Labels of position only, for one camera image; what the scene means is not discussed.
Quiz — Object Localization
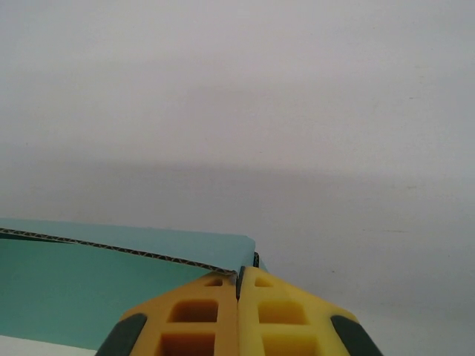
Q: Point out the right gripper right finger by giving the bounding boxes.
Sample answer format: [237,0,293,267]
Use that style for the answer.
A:
[237,266,384,356]

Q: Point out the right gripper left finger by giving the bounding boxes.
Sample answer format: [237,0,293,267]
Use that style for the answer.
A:
[95,271,239,356]

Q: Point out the teal cardboard box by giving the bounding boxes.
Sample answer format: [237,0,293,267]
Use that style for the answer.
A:
[0,217,269,352]

